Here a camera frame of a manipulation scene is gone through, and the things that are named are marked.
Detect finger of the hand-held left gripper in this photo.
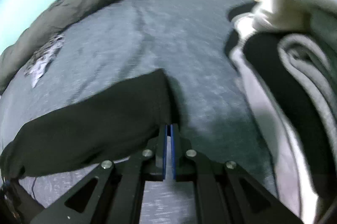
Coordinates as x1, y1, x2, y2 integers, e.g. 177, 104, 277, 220
1, 178, 19, 194

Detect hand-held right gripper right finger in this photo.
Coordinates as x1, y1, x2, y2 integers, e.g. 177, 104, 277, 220
171, 124, 303, 224

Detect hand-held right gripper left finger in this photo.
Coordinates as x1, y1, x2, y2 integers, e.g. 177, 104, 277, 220
30, 124, 169, 224

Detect black fleece pants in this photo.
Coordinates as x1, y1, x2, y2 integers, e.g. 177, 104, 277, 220
0, 68, 182, 180

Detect white folded garment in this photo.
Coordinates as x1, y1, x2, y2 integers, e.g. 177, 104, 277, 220
229, 13, 320, 219

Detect light blue crumpled garment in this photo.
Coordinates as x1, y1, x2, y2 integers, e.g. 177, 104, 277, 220
24, 33, 65, 87

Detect grey folded garment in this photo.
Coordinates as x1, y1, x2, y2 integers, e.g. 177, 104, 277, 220
279, 34, 337, 161

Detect white folded sweater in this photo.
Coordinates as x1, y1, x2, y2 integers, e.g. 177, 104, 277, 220
253, 0, 337, 35

